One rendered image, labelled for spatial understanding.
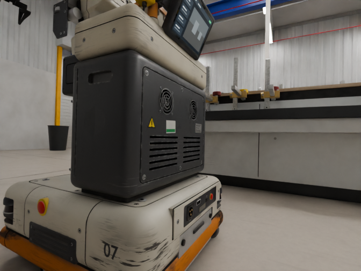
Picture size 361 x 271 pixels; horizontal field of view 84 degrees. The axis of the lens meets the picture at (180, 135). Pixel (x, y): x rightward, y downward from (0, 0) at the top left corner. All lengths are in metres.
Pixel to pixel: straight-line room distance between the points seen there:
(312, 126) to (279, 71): 7.65
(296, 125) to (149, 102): 1.34
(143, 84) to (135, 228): 0.36
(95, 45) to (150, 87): 0.19
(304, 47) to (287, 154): 7.87
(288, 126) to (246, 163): 0.51
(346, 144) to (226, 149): 0.92
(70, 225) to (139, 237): 0.22
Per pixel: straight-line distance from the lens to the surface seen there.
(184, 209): 0.63
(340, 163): 1.98
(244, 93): 1.77
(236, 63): 1.86
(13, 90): 7.19
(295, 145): 1.93
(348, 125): 1.78
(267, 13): 3.10
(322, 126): 1.75
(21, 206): 0.87
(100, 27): 0.66
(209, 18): 0.90
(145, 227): 0.50
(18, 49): 7.51
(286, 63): 9.40
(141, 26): 0.61
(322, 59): 9.45
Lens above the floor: 0.46
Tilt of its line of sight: 1 degrees up
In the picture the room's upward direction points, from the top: 1 degrees clockwise
